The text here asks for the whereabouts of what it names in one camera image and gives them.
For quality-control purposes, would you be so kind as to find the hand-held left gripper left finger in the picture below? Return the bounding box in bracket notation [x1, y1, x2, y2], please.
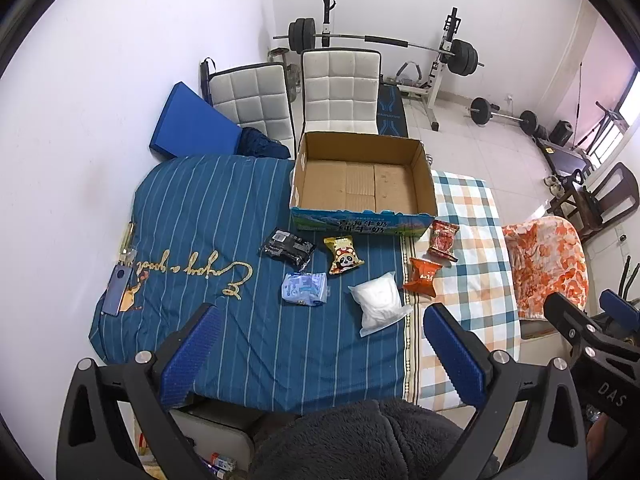
[56, 302, 226, 480]

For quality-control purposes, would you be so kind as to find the orange snack packet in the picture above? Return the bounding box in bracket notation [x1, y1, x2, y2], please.
[402, 257, 444, 295]

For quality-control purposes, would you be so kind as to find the grey curved handle bar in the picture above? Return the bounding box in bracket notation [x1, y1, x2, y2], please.
[397, 60, 426, 86]

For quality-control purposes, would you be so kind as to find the small grey stool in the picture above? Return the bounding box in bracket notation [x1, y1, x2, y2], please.
[269, 47, 301, 101]

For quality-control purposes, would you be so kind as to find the cardboard box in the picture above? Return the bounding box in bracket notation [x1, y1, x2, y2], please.
[289, 131, 439, 237]

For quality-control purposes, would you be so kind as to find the small gold object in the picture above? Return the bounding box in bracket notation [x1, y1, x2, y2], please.
[118, 222, 137, 266]

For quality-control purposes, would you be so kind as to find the white weight rack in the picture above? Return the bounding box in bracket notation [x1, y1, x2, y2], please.
[320, 0, 463, 132]

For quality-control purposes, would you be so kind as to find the yellow panda snack packet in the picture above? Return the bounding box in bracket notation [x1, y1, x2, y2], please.
[322, 235, 366, 276]

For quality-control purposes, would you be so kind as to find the checked bed sheet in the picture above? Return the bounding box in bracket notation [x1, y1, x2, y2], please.
[400, 170, 523, 411]

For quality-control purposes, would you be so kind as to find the black bench pad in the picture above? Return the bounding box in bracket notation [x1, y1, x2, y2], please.
[376, 82, 408, 138]

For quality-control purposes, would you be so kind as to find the dark grey fleece garment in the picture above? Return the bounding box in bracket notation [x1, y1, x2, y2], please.
[247, 399, 493, 480]

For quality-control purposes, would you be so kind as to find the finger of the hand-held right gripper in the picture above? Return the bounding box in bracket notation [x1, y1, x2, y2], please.
[544, 291, 602, 347]
[599, 288, 640, 322]

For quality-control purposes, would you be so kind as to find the window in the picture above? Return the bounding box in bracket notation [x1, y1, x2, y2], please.
[587, 67, 640, 161]

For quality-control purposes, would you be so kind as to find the red snack packet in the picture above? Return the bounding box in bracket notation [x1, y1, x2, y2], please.
[426, 219, 461, 263]

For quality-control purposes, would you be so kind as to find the grey storage box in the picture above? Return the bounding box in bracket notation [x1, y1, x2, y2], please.
[167, 399, 257, 480]

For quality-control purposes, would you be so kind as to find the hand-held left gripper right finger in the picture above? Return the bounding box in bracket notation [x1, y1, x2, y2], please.
[422, 302, 588, 480]

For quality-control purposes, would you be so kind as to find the blue foam mat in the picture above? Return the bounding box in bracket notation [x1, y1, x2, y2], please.
[148, 82, 244, 158]

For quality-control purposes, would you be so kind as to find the blue smartphone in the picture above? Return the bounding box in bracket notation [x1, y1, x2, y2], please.
[101, 265, 133, 317]

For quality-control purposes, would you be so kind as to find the black narrow bag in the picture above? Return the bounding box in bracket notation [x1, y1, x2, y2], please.
[199, 57, 217, 102]

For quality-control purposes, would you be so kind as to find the black metal stand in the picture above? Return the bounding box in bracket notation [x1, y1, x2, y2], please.
[575, 101, 628, 157]

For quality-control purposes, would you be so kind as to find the black exercise board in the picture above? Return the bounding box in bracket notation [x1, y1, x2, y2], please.
[532, 135, 596, 176]

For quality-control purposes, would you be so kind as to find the white padded chair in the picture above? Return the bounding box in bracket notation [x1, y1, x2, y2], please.
[207, 61, 296, 158]
[300, 48, 382, 136]

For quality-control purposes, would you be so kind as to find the dark wooden chair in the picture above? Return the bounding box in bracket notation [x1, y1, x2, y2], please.
[547, 162, 640, 246]

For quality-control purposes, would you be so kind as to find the orange floral blanket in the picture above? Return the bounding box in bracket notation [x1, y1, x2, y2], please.
[501, 215, 590, 321]

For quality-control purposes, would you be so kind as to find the white clear plastic bag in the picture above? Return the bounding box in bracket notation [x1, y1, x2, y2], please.
[347, 271, 415, 339]

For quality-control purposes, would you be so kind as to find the light blue tissue packet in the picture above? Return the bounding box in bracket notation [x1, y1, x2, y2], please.
[281, 271, 331, 307]

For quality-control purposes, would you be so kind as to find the long barbell with black plates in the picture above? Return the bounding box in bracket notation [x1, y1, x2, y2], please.
[272, 17, 486, 78]

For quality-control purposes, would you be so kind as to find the short barbell with black plates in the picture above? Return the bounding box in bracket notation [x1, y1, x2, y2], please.
[470, 97, 540, 136]

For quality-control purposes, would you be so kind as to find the black plastic packet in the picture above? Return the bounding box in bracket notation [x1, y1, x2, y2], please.
[258, 228, 316, 267]

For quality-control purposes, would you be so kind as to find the thin black pole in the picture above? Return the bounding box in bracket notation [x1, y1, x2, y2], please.
[574, 62, 584, 147]

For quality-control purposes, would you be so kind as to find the dark blue cloth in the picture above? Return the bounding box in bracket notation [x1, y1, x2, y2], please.
[237, 127, 293, 160]

